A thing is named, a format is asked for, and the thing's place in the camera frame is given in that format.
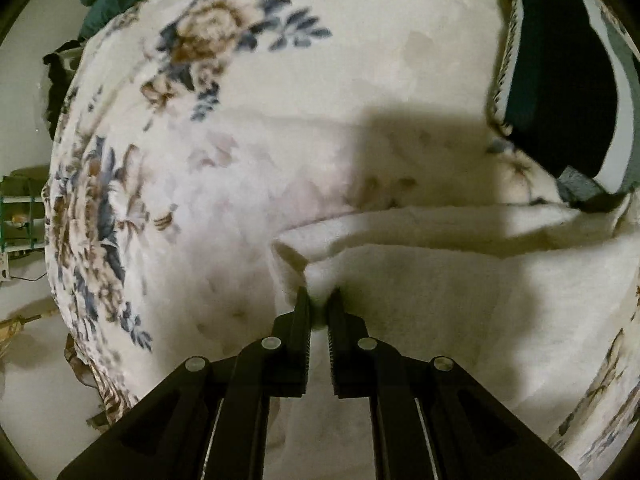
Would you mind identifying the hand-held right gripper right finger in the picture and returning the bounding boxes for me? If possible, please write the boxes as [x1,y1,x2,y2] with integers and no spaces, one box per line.
[327,287,591,480]

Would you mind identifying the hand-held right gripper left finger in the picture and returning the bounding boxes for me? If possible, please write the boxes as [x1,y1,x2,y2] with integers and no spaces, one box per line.
[56,286,312,480]

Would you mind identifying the white small garment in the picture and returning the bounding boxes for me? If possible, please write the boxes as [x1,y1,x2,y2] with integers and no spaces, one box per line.
[260,203,640,480]

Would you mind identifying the floral printed blanket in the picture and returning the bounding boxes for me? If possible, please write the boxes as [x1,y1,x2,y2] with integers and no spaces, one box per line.
[42,0,640,480]

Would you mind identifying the green metal rack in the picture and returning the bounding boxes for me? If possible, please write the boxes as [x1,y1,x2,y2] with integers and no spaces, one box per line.
[0,172,51,256]

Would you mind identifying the dark green pillow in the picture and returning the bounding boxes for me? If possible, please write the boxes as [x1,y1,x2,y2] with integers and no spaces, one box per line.
[487,0,640,211]

